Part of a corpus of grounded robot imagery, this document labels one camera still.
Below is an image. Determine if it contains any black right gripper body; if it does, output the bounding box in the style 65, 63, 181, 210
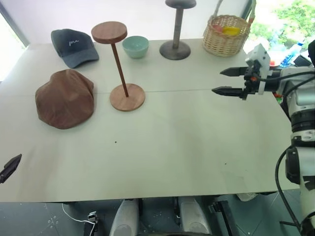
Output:
241, 60, 262, 101

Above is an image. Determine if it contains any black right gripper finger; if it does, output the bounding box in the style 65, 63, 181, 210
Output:
211, 86, 245, 99
219, 67, 247, 77

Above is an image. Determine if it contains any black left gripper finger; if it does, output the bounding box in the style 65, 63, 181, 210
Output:
0, 153, 23, 184

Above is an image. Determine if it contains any grey metal hat stand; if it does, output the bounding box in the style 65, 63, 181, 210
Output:
159, 0, 197, 60

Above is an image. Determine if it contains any brown cap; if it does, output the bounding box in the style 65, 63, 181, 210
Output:
34, 69, 95, 130

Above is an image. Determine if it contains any wooden hat stand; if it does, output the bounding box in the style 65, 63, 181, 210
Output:
91, 21, 146, 113

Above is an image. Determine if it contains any woven wicker basket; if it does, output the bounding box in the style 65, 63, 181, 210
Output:
202, 0, 257, 58

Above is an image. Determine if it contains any yellow toy fruit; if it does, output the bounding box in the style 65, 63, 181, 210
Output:
222, 26, 241, 36

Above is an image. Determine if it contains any clear plastic water bottle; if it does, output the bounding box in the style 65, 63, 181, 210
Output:
280, 41, 308, 67

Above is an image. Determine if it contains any light green ceramic bowl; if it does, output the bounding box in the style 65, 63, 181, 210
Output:
122, 35, 150, 59

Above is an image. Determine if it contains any silver robot left leg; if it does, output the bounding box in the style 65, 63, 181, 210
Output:
109, 198, 140, 236

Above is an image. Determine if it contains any silver robot leg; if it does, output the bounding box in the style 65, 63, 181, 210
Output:
109, 198, 140, 236
179, 196, 213, 236

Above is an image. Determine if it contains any black table leg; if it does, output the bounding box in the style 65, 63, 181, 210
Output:
209, 200, 235, 236

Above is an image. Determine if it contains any silver robot right leg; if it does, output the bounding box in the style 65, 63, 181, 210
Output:
179, 196, 213, 236

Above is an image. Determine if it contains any dark denim baseball cap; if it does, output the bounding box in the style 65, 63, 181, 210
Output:
51, 29, 100, 69

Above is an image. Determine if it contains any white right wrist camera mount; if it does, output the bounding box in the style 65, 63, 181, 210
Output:
245, 43, 273, 95

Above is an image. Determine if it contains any white floor cable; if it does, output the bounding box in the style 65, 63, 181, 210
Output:
62, 202, 97, 236

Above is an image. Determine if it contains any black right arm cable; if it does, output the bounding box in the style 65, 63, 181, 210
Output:
258, 72, 315, 233

